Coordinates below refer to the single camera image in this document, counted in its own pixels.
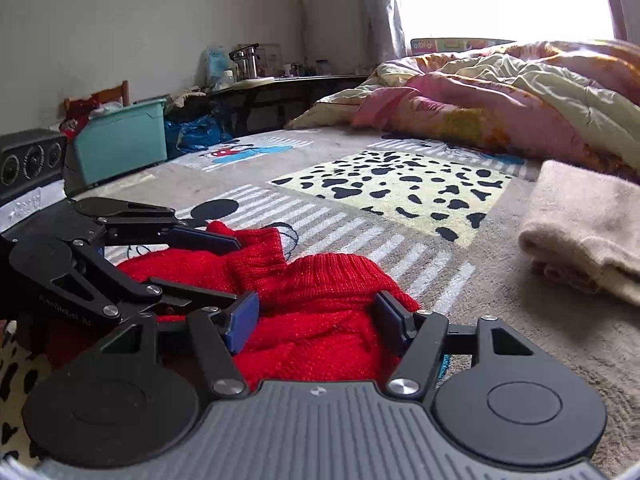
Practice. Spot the pink floral quilt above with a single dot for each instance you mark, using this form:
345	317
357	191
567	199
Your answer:
500	100

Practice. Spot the metal kettle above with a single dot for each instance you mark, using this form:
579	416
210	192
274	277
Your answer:
246	62

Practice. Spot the teal storage bin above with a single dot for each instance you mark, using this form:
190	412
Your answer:
120	140

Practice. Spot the light curtain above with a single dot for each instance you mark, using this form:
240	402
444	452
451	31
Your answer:
387	10

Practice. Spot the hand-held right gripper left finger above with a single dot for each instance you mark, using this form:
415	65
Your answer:
242	322

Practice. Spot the cartoon printed blanket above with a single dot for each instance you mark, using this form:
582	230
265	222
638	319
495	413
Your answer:
375	185

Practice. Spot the dark side table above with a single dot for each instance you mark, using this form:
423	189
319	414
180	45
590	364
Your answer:
280	95

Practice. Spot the blue plastic bag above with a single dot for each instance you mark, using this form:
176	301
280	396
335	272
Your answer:
197	132

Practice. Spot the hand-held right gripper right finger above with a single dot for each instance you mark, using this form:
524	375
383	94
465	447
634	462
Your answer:
389	319

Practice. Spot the folded beige towel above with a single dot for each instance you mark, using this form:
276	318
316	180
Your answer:
585	240

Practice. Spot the wooden chair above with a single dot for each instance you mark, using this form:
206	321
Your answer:
107	92

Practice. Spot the colourful picture board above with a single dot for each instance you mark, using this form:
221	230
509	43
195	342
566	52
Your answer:
450	45

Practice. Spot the window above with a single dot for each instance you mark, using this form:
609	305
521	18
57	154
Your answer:
500	0

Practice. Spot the blue white package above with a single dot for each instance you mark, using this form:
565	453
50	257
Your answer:
217	67

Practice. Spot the red knit sweater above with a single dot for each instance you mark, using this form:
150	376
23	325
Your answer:
320	310

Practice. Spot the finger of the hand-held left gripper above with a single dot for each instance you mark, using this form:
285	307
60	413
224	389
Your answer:
200	240
190	300

